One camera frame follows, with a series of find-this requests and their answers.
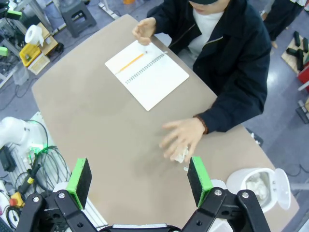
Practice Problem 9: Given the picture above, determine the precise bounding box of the black power adapter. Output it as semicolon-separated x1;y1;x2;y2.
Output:
0;146;17;172

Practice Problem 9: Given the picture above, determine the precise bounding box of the brown bead bracelet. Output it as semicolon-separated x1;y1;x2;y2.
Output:
193;115;210;135

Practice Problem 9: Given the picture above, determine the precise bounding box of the person's left forearm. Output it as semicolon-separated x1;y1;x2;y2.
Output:
199;91;267;133

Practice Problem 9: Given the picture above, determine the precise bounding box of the grey plastic step stool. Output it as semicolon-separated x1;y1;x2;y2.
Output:
60;4;97;38

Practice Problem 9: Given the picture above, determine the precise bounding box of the wooden box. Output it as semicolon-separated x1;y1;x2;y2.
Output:
36;23;59;57

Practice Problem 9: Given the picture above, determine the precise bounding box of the cardboard floor sheet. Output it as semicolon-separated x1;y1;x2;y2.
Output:
281;37;309;75

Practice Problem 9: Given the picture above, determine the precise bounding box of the black cap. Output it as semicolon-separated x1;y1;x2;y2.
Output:
188;0;219;5

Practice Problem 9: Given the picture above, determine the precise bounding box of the white paper ball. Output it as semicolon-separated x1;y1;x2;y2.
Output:
245;173;271;201
169;144;190;163

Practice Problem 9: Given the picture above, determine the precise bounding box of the yellow red emergency stop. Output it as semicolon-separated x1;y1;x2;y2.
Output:
9;192;26;208

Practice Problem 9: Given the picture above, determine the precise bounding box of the white lidded trash bin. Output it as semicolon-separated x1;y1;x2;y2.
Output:
225;167;293;214

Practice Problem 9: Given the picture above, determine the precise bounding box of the person's right hand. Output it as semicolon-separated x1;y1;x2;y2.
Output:
132;16;157;46

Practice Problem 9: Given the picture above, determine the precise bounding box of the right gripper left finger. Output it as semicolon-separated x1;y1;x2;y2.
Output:
16;158;112;232

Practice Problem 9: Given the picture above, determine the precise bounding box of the person's left hand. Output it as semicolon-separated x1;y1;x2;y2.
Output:
159;117;206;161

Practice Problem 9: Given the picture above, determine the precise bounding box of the person wearing black jacket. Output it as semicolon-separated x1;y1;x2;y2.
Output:
146;0;272;133

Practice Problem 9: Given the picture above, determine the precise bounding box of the clear plastic container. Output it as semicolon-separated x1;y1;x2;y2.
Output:
28;54;51;75

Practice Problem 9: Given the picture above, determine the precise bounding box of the black cable bundle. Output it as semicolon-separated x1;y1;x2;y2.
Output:
14;119;73;194

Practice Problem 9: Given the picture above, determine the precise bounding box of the yellow plastic box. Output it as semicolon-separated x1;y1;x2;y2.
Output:
19;43;42;68

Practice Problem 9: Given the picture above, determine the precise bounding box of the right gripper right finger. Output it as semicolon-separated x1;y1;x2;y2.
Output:
180;156;271;232

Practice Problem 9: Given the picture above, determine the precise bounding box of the yellow pencil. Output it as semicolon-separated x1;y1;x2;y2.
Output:
115;50;148;74

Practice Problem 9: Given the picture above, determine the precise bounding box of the white tissue roll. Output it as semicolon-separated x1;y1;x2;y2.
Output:
25;24;45;48

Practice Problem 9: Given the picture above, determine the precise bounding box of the person's right forearm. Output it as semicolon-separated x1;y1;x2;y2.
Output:
146;0;186;36

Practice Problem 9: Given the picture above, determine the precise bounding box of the white spiral notebook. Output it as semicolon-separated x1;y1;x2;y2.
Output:
104;40;190;112

